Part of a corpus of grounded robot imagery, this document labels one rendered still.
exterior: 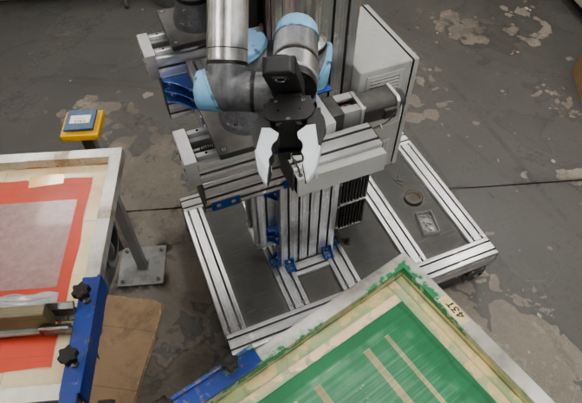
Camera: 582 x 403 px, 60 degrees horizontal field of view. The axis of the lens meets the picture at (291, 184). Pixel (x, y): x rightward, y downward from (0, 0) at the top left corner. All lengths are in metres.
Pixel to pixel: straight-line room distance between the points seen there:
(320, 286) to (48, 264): 1.15
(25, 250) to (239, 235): 1.07
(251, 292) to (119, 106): 1.74
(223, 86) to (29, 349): 0.85
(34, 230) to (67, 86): 2.22
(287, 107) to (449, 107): 2.78
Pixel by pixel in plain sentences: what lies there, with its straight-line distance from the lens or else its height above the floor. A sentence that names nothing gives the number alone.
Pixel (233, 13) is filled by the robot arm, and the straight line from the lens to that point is 0.93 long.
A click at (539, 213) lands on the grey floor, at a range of 3.01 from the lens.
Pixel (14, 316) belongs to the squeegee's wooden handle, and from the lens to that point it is 1.37.
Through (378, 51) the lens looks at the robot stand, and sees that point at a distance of 1.64.
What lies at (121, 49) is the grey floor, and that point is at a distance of 3.99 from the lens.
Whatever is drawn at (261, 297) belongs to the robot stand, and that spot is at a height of 0.21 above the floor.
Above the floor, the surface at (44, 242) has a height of 0.96.
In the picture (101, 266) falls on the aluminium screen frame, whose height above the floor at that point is 0.99.
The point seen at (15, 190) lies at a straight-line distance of 1.77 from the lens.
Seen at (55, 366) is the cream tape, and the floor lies 0.96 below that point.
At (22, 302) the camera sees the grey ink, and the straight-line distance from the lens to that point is 1.51.
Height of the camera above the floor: 2.15
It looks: 50 degrees down
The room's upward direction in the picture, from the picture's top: straight up
